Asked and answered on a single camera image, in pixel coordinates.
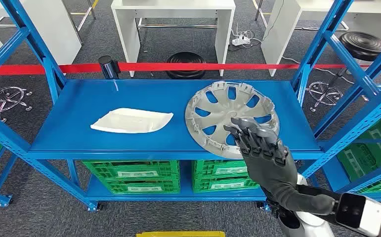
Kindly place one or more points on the black round stool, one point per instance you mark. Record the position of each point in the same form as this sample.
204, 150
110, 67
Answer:
185, 58
362, 45
5, 99

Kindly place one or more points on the black barrier belt post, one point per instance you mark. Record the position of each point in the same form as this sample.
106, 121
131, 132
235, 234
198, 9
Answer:
108, 67

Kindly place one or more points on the white power strip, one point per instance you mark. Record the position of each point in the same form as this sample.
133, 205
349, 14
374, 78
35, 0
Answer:
240, 41

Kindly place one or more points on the white plastic cover part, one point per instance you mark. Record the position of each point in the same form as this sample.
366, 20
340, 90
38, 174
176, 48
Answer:
131, 121

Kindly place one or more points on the white desk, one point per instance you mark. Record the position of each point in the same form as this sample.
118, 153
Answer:
49, 29
174, 4
278, 32

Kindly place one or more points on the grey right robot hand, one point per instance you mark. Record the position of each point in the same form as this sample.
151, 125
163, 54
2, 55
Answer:
268, 170

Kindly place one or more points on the blue metal shelf rack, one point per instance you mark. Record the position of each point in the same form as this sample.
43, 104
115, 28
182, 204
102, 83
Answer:
3, 54
138, 95
330, 173

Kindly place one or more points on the silver plastic wheel hubcap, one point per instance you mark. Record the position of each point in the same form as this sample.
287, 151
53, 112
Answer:
223, 108

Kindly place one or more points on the red barrier belt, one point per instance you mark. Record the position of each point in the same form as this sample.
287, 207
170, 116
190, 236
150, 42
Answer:
177, 66

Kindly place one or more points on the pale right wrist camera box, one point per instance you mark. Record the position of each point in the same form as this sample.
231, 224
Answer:
370, 216

